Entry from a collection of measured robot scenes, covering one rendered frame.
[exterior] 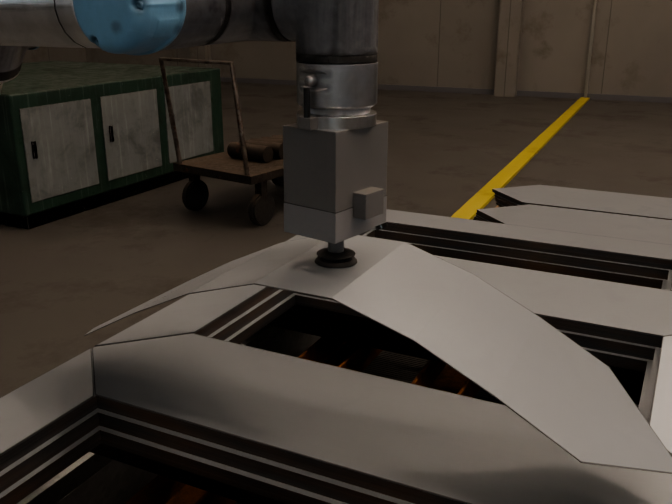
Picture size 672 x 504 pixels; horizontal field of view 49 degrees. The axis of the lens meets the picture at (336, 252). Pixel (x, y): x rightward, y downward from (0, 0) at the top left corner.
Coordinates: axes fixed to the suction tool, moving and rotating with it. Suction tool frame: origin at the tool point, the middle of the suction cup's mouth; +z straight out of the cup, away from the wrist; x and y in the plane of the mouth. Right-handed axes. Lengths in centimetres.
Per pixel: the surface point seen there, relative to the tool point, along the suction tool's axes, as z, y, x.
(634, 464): 10.8, 2.0, -30.2
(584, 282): 16, 54, -8
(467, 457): 15.6, 0.7, -15.5
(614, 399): 9.3, 9.1, -26.1
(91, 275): 104, 142, 262
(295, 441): 15.7, -7.3, -0.6
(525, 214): 17, 91, 18
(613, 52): 38, 1011, 293
